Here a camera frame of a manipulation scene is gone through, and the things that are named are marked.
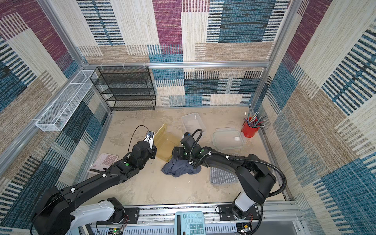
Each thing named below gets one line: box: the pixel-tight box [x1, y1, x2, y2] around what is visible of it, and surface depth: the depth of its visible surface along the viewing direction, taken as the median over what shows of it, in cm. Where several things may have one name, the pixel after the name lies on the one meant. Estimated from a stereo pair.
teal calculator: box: [174, 211, 207, 235], surface depth 71 cm
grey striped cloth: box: [209, 167, 239, 186], surface depth 85 cm
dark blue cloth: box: [161, 158, 202, 178], surface depth 86 cm
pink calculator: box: [86, 152, 119, 174], surface depth 92 cm
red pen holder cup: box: [241, 116, 261, 139], surface depth 101 cm
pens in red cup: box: [242, 110, 268, 128], surface depth 99 cm
